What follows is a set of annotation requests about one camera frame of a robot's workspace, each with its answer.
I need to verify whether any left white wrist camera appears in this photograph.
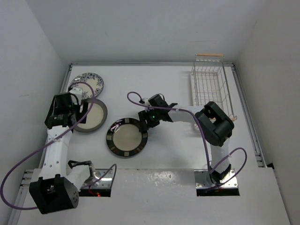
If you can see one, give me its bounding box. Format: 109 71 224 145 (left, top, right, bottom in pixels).
68 87 83 102

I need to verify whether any blue floral white plate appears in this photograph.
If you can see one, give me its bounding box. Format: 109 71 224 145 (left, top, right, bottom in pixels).
70 73 104 99

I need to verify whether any metal base plate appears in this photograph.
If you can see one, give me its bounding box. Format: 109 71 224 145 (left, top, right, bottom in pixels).
194 169 238 189
81 169 115 189

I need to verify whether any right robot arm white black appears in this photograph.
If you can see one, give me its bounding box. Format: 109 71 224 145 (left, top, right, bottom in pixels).
138 94 234 184

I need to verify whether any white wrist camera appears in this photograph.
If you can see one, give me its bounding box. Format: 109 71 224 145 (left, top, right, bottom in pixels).
68 87 83 102
139 97 150 106

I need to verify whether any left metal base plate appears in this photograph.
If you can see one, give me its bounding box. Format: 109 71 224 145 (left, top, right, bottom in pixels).
81 169 115 189

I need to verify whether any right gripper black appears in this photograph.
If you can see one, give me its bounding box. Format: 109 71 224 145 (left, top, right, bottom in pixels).
139 108 161 132

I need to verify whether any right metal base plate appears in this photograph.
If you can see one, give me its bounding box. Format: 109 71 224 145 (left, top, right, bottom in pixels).
194 169 238 189

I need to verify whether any grey rim cream plate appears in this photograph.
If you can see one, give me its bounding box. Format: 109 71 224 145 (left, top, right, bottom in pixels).
75 99 108 133

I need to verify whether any wire dish rack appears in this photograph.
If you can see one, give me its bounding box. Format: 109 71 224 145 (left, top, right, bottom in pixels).
191 53 237 121

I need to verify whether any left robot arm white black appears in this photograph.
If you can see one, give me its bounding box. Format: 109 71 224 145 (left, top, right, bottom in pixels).
29 88 94 214

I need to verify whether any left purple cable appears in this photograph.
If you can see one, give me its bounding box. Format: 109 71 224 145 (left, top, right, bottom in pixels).
0 82 117 210

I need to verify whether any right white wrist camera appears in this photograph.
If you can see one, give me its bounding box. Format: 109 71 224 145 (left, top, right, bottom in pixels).
139 97 150 106

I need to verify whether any black checkered rim plate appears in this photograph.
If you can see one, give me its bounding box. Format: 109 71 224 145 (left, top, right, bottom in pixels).
106 118 148 158

